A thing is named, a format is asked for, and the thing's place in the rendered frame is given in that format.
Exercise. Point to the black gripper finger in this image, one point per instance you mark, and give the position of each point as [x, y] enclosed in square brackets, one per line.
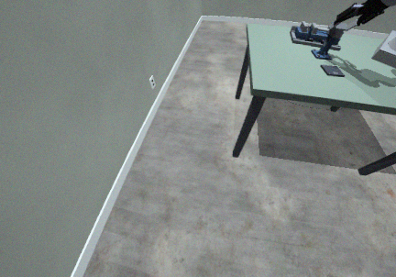
[363, 19]
[347, 14]

